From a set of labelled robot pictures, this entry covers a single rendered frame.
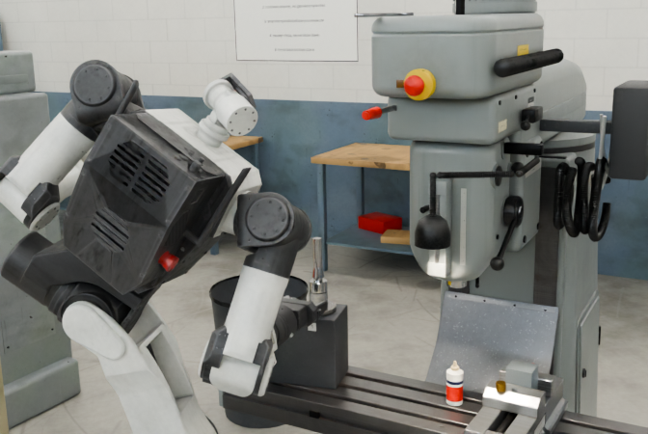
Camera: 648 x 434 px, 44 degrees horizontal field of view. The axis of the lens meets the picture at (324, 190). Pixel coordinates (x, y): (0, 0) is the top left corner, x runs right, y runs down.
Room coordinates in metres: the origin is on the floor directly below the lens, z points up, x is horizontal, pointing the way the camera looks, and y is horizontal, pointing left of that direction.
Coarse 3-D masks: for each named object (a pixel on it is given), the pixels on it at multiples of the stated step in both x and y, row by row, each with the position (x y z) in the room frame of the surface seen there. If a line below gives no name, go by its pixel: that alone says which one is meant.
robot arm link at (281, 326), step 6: (276, 318) 1.69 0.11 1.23; (282, 318) 1.70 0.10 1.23; (276, 324) 1.68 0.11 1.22; (282, 324) 1.69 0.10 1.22; (276, 330) 1.68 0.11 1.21; (282, 330) 1.68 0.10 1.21; (288, 330) 1.70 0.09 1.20; (276, 336) 1.67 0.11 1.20; (282, 336) 1.68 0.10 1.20; (276, 342) 1.66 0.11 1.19; (282, 342) 1.69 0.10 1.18; (276, 348) 1.66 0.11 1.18
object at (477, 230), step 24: (432, 144) 1.70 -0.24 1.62; (456, 144) 1.68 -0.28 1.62; (432, 168) 1.69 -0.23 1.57; (456, 168) 1.67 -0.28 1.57; (480, 168) 1.65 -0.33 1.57; (504, 168) 1.74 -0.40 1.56; (456, 192) 1.67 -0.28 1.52; (480, 192) 1.65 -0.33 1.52; (504, 192) 1.74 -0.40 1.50; (456, 216) 1.67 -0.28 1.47; (480, 216) 1.65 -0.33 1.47; (456, 240) 1.66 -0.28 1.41; (480, 240) 1.65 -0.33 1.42; (456, 264) 1.66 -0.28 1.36; (480, 264) 1.66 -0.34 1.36
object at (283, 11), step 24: (240, 0) 7.09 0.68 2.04; (264, 0) 6.97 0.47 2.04; (288, 0) 6.85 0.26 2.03; (312, 0) 6.74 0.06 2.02; (336, 0) 6.64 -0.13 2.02; (240, 24) 7.09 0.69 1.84; (264, 24) 6.97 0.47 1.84; (288, 24) 6.86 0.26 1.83; (312, 24) 6.75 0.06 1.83; (336, 24) 6.64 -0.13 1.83; (240, 48) 7.10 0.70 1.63; (264, 48) 6.98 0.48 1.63; (288, 48) 6.86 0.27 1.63; (312, 48) 6.75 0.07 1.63; (336, 48) 6.64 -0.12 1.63
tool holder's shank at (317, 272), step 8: (312, 240) 1.95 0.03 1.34; (320, 240) 1.94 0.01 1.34; (312, 248) 1.95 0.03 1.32; (320, 248) 1.94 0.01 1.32; (312, 256) 1.95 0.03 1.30; (320, 256) 1.94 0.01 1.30; (320, 264) 1.94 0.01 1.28; (312, 272) 1.95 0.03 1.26; (320, 272) 1.94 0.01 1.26; (320, 280) 1.94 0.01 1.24
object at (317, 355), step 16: (336, 304) 1.96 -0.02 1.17; (320, 320) 1.89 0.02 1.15; (336, 320) 1.89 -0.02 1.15; (304, 336) 1.90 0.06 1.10; (320, 336) 1.89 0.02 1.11; (336, 336) 1.88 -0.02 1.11; (288, 352) 1.91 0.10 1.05; (304, 352) 1.90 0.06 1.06; (320, 352) 1.89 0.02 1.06; (336, 352) 1.88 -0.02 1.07; (288, 368) 1.91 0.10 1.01; (304, 368) 1.90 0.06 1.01; (320, 368) 1.89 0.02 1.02; (336, 368) 1.88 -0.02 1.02; (304, 384) 1.90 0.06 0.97; (320, 384) 1.89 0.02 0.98; (336, 384) 1.88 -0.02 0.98
